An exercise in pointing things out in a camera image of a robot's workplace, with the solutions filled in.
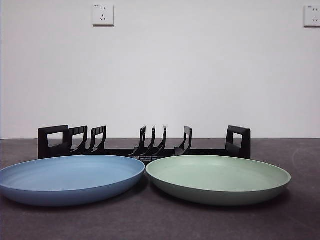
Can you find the green round plate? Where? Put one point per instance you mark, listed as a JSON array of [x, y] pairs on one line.
[[217, 180]]

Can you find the blue round plate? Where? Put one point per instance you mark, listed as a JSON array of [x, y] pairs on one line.
[[70, 180]]

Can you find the black plate rack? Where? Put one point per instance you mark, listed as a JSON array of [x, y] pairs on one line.
[[43, 146]]

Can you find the white wall socket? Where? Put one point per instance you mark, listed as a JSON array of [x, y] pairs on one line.
[[103, 15], [312, 16]]

